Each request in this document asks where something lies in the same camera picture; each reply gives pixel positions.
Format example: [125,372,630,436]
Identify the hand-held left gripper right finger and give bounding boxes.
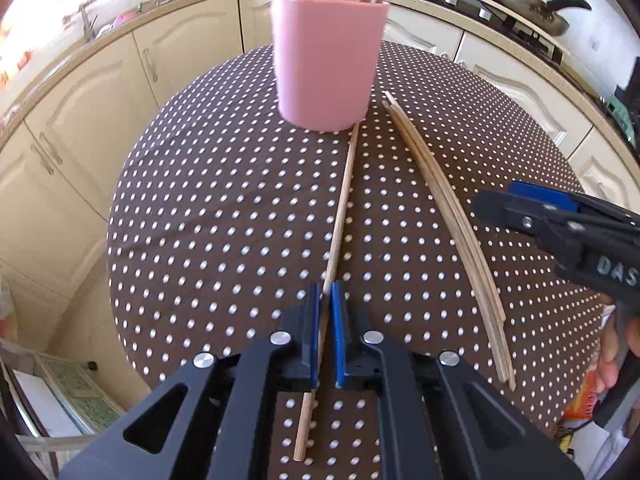
[332,282,583,480]

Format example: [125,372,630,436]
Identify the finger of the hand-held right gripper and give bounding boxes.
[507,181,640,231]
[472,190,576,256]

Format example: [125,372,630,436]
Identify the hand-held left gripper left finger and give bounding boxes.
[59,282,321,480]

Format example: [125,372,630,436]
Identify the pile of wooden chopsticks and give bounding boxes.
[381,90,517,392]

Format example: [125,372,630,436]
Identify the pink cup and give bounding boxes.
[270,0,390,132]

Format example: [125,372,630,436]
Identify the person's right hand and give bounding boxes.
[597,305,619,393]

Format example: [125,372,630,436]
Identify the orange packet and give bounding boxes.
[562,360,603,428]

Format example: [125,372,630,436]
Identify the brown polka dot tablecloth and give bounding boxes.
[106,40,616,480]

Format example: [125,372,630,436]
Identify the metal wok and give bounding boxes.
[481,0,593,37]

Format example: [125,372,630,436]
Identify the black gas stove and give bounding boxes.
[340,0,571,68]

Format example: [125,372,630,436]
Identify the green patterned flat box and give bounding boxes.
[10,352,126,443]

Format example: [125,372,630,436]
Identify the cream kitchen cabinets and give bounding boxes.
[0,0,640,311]

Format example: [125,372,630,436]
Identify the beige kitchen countertop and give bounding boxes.
[0,0,640,161]

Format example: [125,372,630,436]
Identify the chrome faucet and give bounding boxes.
[75,0,101,43]

